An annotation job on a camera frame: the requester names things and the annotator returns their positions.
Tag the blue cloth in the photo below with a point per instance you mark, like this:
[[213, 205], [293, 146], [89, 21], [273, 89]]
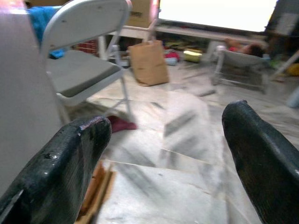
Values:
[[39, 18]]

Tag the bright window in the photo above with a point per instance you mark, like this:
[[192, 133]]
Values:
[[217, 14]]

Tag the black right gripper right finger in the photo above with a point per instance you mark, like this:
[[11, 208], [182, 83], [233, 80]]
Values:
[[264, 163]]

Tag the brown paper bag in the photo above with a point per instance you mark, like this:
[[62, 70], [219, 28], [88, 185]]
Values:
[[149, 63]]

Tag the person lying down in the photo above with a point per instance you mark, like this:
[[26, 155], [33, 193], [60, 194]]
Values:
[[247, 49]]

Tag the pink red bundle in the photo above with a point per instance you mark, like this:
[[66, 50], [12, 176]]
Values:
[[171, 57]]

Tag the yellow item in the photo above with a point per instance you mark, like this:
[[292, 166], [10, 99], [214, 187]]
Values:
[[294, 70]]

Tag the white folding chair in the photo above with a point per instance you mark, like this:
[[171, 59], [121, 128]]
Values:
[[81, 23]]

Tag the dark board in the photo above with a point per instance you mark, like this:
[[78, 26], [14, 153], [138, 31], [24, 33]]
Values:
[[285, 16]]

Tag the long white bench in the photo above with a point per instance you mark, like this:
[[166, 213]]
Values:
[[187, 31]]

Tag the white lounger chair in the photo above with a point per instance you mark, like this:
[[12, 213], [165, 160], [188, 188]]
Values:
[[238, 61]]

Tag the brown cardboard box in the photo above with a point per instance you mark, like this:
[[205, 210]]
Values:
[[140, 14]]

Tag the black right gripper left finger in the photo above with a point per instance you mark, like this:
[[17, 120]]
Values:
[[53, 177]]

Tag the gold box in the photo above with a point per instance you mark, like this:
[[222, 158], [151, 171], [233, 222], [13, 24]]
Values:
[[192, 56]]

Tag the maroon cloth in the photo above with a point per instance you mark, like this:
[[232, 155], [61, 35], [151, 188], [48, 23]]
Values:
[[123, 124]]

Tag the red brick stack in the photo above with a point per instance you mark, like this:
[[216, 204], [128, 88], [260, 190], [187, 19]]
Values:
[[87, 47]]

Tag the flattened printed cardboard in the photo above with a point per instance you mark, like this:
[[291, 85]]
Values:
[[98, 186]]

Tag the white fridge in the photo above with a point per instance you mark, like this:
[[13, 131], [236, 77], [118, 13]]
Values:
[[21, 81]]

